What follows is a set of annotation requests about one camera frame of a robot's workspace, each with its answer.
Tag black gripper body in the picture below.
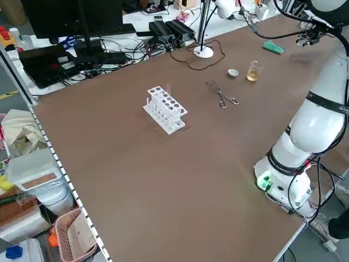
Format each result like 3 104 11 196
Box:
305 29 322 47

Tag small white box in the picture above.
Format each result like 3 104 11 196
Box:
255 4 270 20

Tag glass beaker with amber liquid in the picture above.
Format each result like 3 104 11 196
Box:
245 60 263 83

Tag metal crucible tongs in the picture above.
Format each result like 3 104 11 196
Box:
205 81 241 110

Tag pink patterned packet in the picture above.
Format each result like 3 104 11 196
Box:
175 10 192 23

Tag black power supply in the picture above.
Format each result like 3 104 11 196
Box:
165 19 196 39
148 21 175 38

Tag white test tube rack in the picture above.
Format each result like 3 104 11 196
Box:
142 86 189 135

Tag person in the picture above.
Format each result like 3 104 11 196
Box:
328 174 349 241

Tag black keyboard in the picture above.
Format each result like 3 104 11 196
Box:
88 23 137 37

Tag white power adapter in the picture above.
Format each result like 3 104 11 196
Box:
322 239 338 252

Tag black monitor with stand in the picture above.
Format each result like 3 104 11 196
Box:
20 0 124 59

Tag black electronics box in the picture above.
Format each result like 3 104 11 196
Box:
17 44 82 90

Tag clear plastic bottle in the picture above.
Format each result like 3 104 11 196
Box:
9 27 22 46
20 34 35 52

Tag beige cloth bag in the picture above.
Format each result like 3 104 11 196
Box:
1 108 49 159

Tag red emergency stop button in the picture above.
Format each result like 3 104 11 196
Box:
0 26 15 46

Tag white lidded plastic bin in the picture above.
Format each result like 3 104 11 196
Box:
5 148 68 216

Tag pink plastic basket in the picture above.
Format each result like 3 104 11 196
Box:
54 206 99 262

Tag orange ball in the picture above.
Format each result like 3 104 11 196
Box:
47 232 59 248

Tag yellow toy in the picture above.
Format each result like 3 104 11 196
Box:
0 174 15 192

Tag brown wicker basket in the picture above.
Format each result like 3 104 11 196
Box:
0 194 39 224

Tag clear jug with blue cap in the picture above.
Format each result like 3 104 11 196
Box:
0 237 46 262

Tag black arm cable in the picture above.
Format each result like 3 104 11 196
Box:
237 0 349 110

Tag aluminium frame post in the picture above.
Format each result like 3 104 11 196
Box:
0 43 39 106
195 0 213 46

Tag black lamp cable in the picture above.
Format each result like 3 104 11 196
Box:
170 40 226 72

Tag tangled black desk cables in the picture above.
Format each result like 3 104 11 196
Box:
58 34 178 81

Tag aluminium table edge rail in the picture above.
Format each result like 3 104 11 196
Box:
28 105 113 262

